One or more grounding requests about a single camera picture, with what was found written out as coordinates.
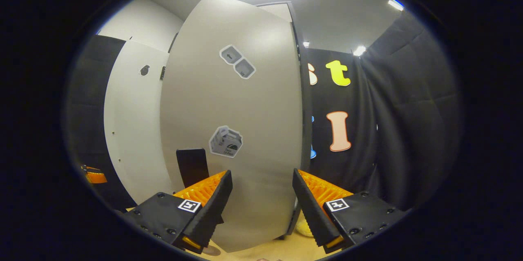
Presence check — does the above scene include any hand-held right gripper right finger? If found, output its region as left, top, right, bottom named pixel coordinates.
left=292, top=168, right=406, bottom=254

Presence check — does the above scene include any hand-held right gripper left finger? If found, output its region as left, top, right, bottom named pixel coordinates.
left=123, top=170, right=233, bottom=254

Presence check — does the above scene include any grey cabinet door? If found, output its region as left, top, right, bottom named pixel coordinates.
left=103, top=40, right=174, bottom=205
left=159, top=0, right=313, bottom=253

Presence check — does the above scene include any grey cabinet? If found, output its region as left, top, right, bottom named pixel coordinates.
left=168, top=2, right=314, bottom=239

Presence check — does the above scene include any yellow plush toy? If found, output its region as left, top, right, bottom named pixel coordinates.
left=295, top=212, right=315, bottom=238

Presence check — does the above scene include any black backdrop cloth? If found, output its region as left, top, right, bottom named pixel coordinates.
left=65, top=10, right=465, bottom=213

